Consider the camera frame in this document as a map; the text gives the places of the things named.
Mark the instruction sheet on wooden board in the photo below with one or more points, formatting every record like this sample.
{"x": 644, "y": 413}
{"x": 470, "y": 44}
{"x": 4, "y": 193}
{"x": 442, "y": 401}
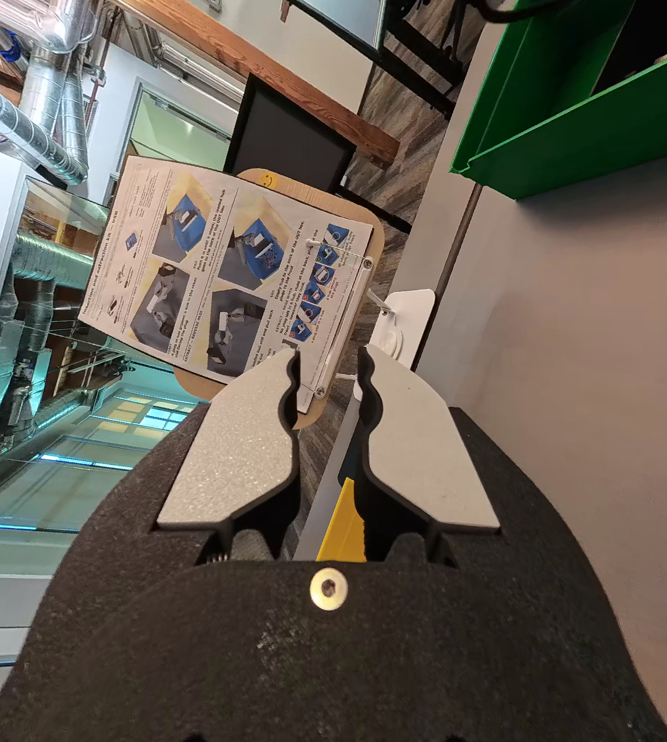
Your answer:
{"x": 218, "y": 267}

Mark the wooden beam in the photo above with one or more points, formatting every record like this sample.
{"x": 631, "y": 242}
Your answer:
{"x": 264, "y": 70}

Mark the silver ventilation ducts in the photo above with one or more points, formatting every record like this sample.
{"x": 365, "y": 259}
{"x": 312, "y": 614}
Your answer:
{"x": 26, "y": 128}

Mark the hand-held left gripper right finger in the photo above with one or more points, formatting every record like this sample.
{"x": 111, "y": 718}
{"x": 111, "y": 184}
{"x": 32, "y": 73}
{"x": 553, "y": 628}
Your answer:
{"x": 426, "y": 458}

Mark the yellow plastic bin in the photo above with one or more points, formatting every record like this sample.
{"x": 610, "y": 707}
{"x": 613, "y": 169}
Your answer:
{"x": 343, "y": 528}

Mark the green plastic bin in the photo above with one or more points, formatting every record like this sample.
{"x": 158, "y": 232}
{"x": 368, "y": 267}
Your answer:
{"x": 565, "y": 128}

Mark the white stand base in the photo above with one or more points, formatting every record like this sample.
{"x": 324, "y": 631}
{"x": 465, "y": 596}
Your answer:
{"x": 409, "y": 319}

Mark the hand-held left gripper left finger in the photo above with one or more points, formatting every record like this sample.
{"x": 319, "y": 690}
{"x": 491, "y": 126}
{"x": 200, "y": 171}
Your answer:
{"x": 229, "y": 458}

